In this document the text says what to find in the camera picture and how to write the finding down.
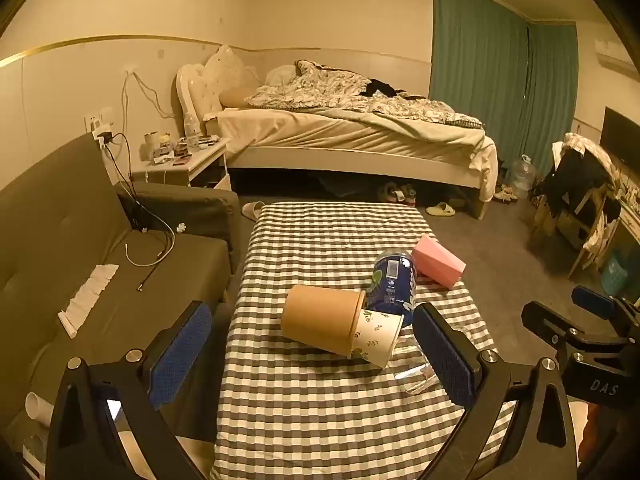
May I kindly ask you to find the black cable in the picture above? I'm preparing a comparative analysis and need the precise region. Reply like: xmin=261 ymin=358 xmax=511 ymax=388
xmin=106 ymin=132 xmax=175 ymax=292

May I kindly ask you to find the teal basket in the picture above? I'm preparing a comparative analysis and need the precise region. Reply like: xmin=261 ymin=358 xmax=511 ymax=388
xmin=599 ymin=249 xmax=632 ymax=297

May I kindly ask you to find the white cable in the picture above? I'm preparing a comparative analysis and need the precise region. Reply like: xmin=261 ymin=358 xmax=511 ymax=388
xmin=124 ymin=230 xmax=176 ymax=267

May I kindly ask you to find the black television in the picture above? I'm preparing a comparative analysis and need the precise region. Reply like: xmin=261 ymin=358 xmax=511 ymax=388
xmin=599 ymin=106 xmax=640 ymax=167

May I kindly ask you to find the black garment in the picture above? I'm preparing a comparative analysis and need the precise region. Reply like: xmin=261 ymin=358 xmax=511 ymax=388
xmin=359 ymin=78 xmax=408 ymax=100

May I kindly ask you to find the floral blanket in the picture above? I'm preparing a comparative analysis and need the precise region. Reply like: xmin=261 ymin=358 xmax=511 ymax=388
xmin=244 ymin=59 xmax=485 ymax=130

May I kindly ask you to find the checkered tablecloth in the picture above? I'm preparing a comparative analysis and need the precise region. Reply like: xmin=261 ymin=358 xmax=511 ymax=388
xmin=209 ymin=201 xmax=517 ymax=480

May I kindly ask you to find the white floral paper cup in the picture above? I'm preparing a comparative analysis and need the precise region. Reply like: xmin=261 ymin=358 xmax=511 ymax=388
xmin=350 ymin=308 xmax=405 ymax=369

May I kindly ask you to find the white pillow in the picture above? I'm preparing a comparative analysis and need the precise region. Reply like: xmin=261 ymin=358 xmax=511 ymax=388
xmin=264 ymin=64 xmax=302 ymax=87

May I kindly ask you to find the white bed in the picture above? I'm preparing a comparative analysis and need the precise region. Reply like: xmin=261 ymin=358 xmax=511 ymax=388
xmin=176 ymin=44 xmax=501 ymax=221

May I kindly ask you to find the white tissue paper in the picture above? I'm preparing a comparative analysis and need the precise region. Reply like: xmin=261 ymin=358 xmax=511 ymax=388
xmin=58 ymin=263 xmax=120 ymax=334

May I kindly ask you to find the clear water bottle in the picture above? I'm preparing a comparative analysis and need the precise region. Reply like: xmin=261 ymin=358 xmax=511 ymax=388
xmin=184 ymin=114 xmax=202 ymax=152

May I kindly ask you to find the white jar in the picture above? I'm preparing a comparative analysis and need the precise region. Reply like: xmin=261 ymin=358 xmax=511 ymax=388
xmin=143 ymin=131 xmax=172 ymax=162

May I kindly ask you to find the person's right forearm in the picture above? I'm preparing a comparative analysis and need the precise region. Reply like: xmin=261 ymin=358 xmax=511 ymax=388
xmin=579 ymin=402 xmax=640 ymax=480

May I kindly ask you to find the pink box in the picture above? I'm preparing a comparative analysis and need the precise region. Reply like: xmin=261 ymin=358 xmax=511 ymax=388
xmin=411 ymin=233 xmax=467 ymax=291

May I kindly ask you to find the white nightstand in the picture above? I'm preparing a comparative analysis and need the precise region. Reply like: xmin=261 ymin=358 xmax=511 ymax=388
xmin=131 ymin=136 xmax=234 ymax=192

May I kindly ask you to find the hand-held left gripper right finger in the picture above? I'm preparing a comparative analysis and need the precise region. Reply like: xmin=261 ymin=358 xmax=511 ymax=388
xmin=411 ymin=302 xmax=585 ymax=480

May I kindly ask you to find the brown paper cup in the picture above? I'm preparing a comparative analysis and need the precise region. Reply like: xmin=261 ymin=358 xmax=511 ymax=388
xmin=281 ymin=284 xmax=367 ymax=360

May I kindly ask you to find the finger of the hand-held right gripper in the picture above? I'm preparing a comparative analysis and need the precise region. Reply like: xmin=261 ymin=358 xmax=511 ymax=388
xmin=573 ymin=285 xmax=640 ymax=331
xmin=521 ymin=301 xmax=581 ymax=348

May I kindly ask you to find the wooden chair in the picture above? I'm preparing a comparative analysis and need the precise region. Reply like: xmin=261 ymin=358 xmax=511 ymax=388
xmin=530 ymin=132 xmax=626 ymax=282

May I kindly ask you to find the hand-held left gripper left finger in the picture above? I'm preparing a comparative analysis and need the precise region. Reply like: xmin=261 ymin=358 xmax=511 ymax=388
xmin=45 ymin=301 xmax=216 ymax=480

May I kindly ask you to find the white tube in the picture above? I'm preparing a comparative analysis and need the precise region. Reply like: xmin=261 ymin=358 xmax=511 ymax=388
xmin=24 ymin=391 xmax=55 ymax=425

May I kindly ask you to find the air conditioner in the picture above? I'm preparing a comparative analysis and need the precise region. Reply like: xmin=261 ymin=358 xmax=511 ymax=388
xmin=594 ymin=36 xmax=637 ymax=70

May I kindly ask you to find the pair of shoes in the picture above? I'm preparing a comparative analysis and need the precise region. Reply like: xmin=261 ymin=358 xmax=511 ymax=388
xmin=376 ymin=182 xmax=419 ymax=207

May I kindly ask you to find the green curtain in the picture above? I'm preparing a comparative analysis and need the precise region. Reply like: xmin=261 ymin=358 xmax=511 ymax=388
xmin=430 ymin=0 xmax=580 ymax=183

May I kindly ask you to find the grey sofa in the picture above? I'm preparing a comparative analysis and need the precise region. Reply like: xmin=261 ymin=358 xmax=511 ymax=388
xmin=0 ymin=132 xmax=242 ymax=466

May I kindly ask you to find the blue label plastic bottle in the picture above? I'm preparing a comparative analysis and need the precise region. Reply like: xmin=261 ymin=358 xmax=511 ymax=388
xmin=366 ymin=250 xmax=418 ymax=328

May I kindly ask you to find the wall power socket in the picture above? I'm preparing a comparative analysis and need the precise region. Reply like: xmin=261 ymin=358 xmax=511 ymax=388
xmin=83 ymin=108 xmax=117 ymax=150

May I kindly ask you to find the dark jacket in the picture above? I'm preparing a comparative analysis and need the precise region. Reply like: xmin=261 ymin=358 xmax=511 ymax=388
xmin=541 ymin=146 xmax=612 ymax=217

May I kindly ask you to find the large water jug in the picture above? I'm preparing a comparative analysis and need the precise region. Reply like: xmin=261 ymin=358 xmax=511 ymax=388
xmin=509 ymin=154 xmax=538 ymax=201

